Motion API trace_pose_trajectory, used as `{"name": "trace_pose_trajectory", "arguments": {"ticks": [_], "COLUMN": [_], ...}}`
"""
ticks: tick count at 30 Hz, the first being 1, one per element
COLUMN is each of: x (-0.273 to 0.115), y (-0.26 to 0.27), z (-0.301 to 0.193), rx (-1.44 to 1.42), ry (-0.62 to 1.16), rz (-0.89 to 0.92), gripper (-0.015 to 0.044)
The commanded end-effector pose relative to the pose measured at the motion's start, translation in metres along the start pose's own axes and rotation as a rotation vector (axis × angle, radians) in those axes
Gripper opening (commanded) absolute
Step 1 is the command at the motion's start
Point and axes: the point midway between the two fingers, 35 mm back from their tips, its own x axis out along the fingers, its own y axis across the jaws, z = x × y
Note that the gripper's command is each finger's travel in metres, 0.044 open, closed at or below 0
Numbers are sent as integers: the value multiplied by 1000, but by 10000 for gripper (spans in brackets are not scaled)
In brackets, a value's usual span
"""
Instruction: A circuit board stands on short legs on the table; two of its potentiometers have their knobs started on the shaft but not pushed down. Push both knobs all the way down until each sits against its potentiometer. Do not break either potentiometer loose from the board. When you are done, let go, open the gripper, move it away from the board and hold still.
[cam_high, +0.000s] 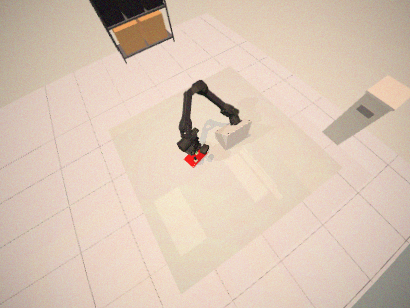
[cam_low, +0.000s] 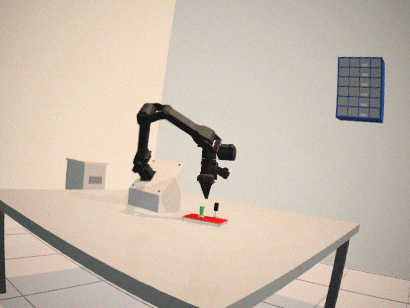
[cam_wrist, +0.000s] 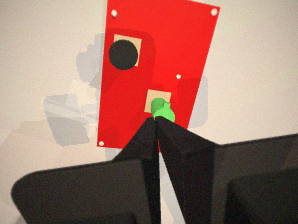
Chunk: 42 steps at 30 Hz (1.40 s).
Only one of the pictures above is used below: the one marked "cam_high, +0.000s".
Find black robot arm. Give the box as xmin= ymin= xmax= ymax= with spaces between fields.
xmin=176 ymin=80 xmax=242 ymax=156

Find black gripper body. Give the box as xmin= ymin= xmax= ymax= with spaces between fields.
xmin=191 ymin=137 xmax=209 ymax=155

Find red circuit board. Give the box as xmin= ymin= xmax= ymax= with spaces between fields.
xmin=184 ymin=150 xmax=205 ymax=168

